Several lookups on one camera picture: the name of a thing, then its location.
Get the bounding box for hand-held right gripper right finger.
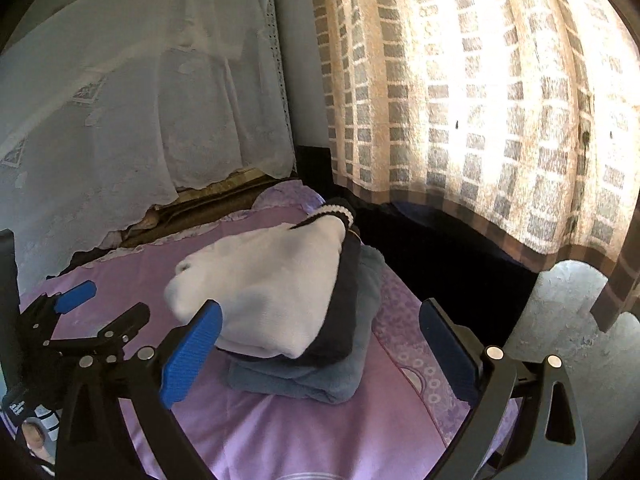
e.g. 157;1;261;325
419;297;588;480

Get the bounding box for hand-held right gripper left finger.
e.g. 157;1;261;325
52;299;223;480

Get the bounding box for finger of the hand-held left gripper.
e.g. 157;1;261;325
19;279;98;348
47;301;152;363

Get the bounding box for white sweater with black stripes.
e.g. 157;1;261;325
164;199;358;361

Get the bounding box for person's left hand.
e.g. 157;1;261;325
22;417;53;454

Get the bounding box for blue-grey folded garment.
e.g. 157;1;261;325
227;245;386;406

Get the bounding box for dark navy folded garment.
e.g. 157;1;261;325
300;232;363;366

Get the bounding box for grey arched bed board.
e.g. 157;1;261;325
502;259;636;480

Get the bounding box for purple bed sheet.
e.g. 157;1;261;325
17;180;526;480

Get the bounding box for folded brown blankets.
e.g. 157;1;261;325
120;170;281;248

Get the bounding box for white lace cover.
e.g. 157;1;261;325
0;0;296;281

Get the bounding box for beige checked curtain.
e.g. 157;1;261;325
305;0;640;333

